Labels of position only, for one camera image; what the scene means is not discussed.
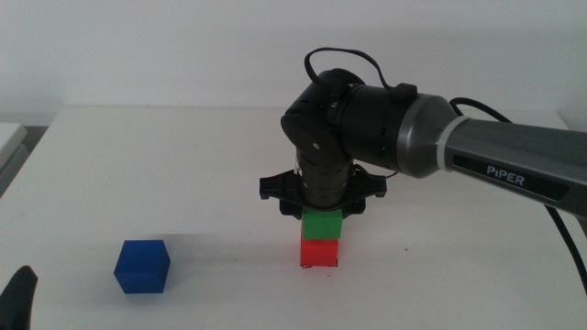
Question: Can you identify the blue cube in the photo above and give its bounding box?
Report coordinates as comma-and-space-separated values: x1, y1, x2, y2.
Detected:
113, 239, 172, 295

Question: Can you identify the thin black cable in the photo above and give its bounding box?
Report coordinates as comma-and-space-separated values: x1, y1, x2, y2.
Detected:
304, 47, 419, 105

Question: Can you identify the red cube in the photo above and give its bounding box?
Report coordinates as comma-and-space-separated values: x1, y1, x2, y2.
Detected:
299, 236, 340, 269

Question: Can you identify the white cabinet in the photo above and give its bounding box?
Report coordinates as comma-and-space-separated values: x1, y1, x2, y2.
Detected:
0, 122, 28, 196

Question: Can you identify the green cube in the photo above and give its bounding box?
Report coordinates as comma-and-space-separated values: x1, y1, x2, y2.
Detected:
301, 208, 344, 240

